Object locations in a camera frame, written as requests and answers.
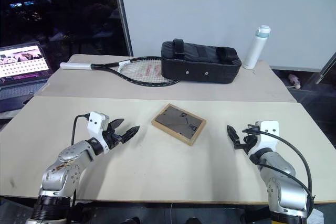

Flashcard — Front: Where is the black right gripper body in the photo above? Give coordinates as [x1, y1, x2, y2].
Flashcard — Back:
[243, 132, 260, 155]

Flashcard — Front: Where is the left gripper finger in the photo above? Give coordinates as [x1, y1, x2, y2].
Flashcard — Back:
[122, 125, 140, 144]
[108, 118, 125, 131]

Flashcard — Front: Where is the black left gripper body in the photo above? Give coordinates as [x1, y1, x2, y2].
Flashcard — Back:
[103, 126, 124, 151]

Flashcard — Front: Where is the open laptop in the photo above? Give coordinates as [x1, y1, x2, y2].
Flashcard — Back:
[0, 41, 55, 113]

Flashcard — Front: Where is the small pink object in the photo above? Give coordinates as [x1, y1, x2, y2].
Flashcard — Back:
[287, 73, 302, 89]

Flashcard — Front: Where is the black white tennis racket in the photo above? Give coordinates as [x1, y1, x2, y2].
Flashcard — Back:
[59, 56, 182, 88]

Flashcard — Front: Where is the black padded bag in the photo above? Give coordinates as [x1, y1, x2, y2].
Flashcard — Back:
[160, 38, 243, 85]

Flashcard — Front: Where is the white water bottle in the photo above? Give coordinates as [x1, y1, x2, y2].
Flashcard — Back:
[241, 25, 271, 70]

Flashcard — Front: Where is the silver metal pole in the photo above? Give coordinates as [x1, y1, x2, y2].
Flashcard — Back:
[111, 0, 134, 56]

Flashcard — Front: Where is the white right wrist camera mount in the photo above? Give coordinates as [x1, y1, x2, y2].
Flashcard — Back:
[254, 120, 279, 154]

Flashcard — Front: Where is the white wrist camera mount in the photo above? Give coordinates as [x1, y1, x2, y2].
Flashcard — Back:
[254, 120, 279, 154]
[87, 111, 110, 154]

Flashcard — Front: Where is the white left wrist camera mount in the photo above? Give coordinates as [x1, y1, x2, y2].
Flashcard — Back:
[87, 111, 110, 154]

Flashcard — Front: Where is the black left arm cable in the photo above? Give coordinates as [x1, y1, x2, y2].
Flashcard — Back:
[71, 113, 90, 147]

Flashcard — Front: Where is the wooden picture frame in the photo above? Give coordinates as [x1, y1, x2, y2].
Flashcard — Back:
[151, 103, 207, 146]

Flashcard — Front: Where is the silver metal rail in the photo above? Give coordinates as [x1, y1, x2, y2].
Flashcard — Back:
[316, 50, 336, 85]

